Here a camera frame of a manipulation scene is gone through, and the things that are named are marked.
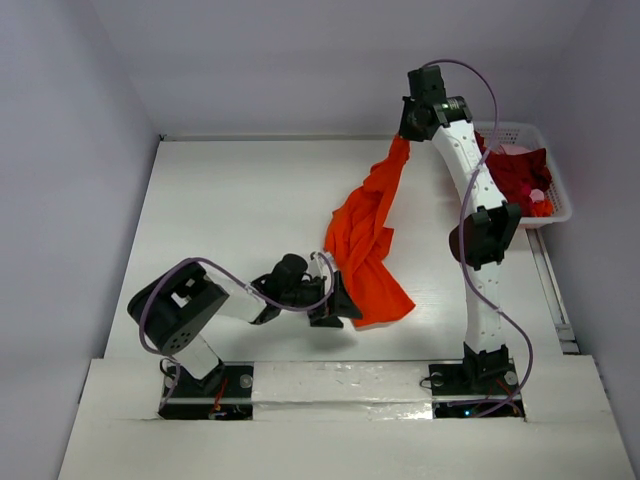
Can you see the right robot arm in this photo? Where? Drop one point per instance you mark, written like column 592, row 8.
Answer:
column 479, row 242

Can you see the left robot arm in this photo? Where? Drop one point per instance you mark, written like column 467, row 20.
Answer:
column 172, row 311

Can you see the white plastic basket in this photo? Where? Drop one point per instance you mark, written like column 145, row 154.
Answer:
column 528, row 136

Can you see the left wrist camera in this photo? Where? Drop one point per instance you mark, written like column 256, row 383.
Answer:
column 322, row 264

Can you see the orange t shirt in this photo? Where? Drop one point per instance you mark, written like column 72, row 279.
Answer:
column 359, row 242

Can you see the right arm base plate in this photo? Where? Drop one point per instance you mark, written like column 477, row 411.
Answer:
column 454, row 397

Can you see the dark red t shirt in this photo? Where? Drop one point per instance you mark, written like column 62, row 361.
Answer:
column 495, row 165

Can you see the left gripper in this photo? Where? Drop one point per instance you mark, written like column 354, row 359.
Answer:
column 341, row 307

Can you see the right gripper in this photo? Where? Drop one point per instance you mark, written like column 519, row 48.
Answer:
column 410, row 126

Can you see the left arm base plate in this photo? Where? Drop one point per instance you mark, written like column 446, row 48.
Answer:
column 224, row 395

